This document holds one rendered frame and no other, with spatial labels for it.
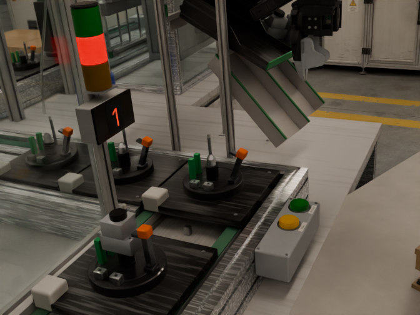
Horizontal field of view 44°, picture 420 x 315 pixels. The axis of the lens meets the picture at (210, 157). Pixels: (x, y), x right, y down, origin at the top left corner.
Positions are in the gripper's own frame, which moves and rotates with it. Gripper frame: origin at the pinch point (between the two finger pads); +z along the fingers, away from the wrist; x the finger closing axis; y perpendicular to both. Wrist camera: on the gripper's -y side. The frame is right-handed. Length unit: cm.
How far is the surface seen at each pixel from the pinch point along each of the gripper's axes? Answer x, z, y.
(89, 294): -47, 26, -23
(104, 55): -24.0, -9.0, -29.3
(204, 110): 67, 37, -59
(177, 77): 81, 29, -78
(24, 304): -52, 27, -33
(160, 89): 81, 35, -87
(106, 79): -24.4, -4.8, -29.4
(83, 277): -43, 26, -27
